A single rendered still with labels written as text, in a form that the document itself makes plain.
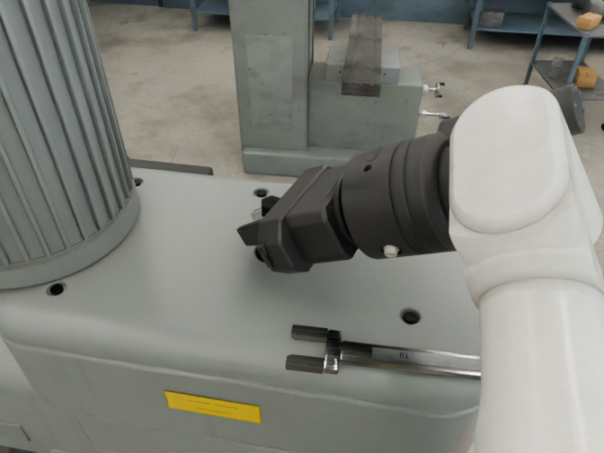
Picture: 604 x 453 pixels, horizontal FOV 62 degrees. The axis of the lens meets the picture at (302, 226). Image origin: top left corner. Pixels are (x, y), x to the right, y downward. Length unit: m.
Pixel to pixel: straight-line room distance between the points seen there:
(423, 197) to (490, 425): 0.15
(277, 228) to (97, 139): 0.19
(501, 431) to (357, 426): 0.23
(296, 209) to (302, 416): 0.18
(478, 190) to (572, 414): 0.12
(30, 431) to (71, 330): 0.29
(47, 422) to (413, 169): 0.53
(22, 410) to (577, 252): 0.61
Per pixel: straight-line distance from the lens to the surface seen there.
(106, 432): 0.65
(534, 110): 0.33
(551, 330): 0.27
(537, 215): 0.28
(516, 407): 0.26
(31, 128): 0.45
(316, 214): 0.39
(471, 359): 0.43
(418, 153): 0.36
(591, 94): 5.04
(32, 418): 0.72
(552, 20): 7.01
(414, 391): 0.43
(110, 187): 0.52
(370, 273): 0.49
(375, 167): 0.37
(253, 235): 0.48
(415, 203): 0.35
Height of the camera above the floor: 2.23
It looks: 40 degrees down
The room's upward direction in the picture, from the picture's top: straight up
